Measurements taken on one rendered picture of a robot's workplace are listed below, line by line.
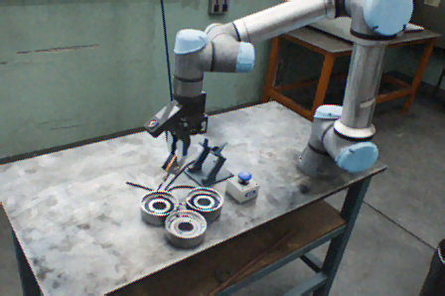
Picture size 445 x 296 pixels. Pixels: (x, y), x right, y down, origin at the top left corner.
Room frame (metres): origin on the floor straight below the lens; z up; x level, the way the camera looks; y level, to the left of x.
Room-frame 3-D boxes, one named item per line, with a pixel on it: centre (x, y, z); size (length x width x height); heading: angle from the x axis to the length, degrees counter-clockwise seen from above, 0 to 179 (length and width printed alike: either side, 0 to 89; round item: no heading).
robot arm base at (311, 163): (1.24, -0.37, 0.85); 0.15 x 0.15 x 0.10
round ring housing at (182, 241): (0.82, 0.05, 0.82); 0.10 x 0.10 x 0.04
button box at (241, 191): (1.03, -0.10, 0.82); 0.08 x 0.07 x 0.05; 131
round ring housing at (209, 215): (0.93, 0.01, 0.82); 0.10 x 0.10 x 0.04
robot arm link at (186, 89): (0.98, 0.09, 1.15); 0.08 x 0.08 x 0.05
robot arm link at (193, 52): (0.97, 0.09, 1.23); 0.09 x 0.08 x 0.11; 105
